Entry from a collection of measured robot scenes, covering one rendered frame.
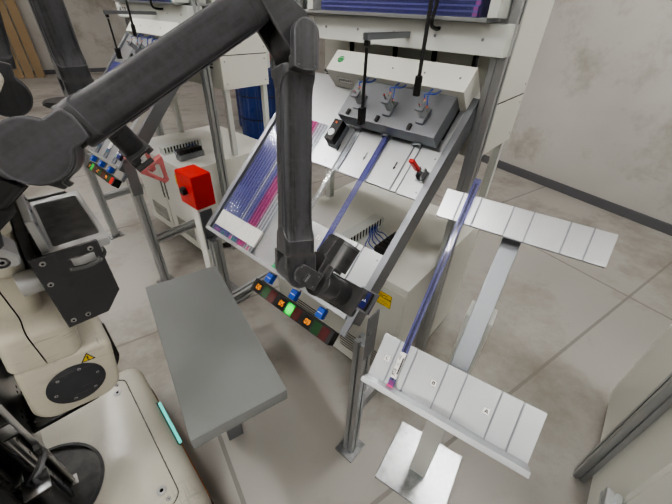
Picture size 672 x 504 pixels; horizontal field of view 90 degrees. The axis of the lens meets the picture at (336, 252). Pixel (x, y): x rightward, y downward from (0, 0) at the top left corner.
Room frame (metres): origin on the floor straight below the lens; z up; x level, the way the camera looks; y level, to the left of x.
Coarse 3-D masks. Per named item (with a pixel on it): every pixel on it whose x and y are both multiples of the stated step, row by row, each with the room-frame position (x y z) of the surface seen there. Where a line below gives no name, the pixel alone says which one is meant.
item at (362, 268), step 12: (276, 216) 0.99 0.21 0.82; (276, 228) 0.95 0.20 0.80; (312, 228) 0.90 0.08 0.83; (324, 228) 0.89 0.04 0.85; (264, 240) 0.93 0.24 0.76; (276, 240) 0.92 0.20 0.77; (348, 240) 0.83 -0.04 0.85; (264, 252) 0.90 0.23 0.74; (360, 252) 0.78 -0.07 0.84; (372, 252) 0.77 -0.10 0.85; (360, 264) 0.75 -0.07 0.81; (372, 264) 0.74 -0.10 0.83; (348, 276) 0.74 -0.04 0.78; (360, 276) 0.72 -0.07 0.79
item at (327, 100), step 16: (320, 80) 1.38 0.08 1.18; (320, 96) 1.32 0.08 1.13; (336, 96) 1.29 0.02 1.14; (320, 112) 1.26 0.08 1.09; (336, 112) 1.23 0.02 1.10; (464, 112) 1.02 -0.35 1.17; (272, 128) 1.31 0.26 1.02; (352, 128) 1.14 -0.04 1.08; (320, 144) 1.15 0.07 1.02; (352, 144) 1.09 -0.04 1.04; (368, 144) 1.07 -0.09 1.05; (400, 144) 1.02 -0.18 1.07; (320, 160) 1.10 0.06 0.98; (352, 160) 1.04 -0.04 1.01; (368, 160) 1.02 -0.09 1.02; (384, 160) 1.00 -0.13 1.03; (400, 160) 0.97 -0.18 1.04; (416, 160) 0.95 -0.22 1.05; (432, 160) 0.93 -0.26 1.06; (352, 176) 1.00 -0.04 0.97; (368, 176) 0.97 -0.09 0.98; (384, 176) 0.95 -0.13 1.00; (400, 176) 0.93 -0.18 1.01; (400, 192) 0.89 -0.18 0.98; (416, 192) 0.87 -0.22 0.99
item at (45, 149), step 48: (240, 0) 0.58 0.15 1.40; (288, 0) 0.61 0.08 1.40; (144, 48) 0.51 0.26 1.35; (192, 48) 0.53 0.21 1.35; (288, 48) 0.59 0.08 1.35; (96, 96) 0.45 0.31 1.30; (144, 96) 0.48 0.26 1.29; (0, 144) 0.36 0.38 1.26; (48, 144) 0.38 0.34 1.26; (96, 144) 0.44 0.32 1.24
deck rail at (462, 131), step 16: (464, 128) 0.97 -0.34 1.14; (448, 144) 0.94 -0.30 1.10; (448, 160) 0.92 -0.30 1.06; (432, 176) 0.88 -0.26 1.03; (432, 192) 0.88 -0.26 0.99; (416, 208) 0.82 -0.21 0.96; (416, 224) 0.83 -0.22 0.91; (400, 240) 0.77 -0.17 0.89; (384, 256) 0.74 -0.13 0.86; (384, 272) 0.72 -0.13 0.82; (368, 288) 0.68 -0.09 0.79; (352, 320) 0.62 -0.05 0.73
